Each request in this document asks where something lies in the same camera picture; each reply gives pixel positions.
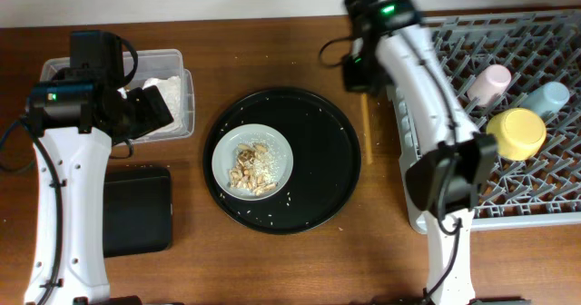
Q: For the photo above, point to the yellow plastic bowl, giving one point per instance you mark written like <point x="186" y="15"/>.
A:
<point x="519" y="133"/>

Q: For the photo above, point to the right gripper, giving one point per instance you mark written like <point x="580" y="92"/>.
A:
<point x="382" y="83"/>

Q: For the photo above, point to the wooden chopstick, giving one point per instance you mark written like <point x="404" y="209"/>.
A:
<point x="364" y="103"/>

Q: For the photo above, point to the round black tray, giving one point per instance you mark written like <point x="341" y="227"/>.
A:
<point x="326" y="156"/>

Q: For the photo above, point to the black rectangular bin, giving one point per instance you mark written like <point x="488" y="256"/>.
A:
<point x="137" y="212"/>

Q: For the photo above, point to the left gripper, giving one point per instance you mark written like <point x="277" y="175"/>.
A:
<point x="152" y="106"/>

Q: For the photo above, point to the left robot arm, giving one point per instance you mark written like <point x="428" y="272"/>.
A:
<point x="68" y="260"/>

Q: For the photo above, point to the peanut shells and rice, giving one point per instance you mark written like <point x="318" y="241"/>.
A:
<point x="253" y="170"/>

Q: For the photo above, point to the grey dishwasher rack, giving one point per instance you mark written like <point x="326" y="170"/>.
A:
<point x="537" y="48"/>

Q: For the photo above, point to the white napkin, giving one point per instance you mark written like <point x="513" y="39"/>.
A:
<point x="171" y="92"/>

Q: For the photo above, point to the blue plastic cup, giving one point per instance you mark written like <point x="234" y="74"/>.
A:
<point x="548" y="99"/>

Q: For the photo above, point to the pink plastic cup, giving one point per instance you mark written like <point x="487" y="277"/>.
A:
<point x="489" y="85"/>

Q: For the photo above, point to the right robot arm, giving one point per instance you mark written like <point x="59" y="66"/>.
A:
<point x="390" y="44"/>

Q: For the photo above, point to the grey plate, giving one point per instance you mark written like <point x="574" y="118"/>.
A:
<point x="224" y="153"/>

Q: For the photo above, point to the clear plastic waste bin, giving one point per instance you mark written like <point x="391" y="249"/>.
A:
<point x="96" y="102"/>

